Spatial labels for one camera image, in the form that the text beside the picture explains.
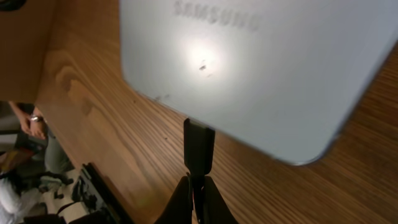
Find person in background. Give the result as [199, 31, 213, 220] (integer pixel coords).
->
[1, 101, 73, 223]

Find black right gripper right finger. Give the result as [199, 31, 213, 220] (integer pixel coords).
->
[203, 176, 238, 224]

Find black USB charging cable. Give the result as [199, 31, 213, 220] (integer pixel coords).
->
[182, 117, 216, 224]

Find Galaxy S25 smartphone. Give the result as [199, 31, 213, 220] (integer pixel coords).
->
[119, 0, 397, 166]

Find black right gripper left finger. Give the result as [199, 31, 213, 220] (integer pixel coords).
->
[154, 176, 193, 224]

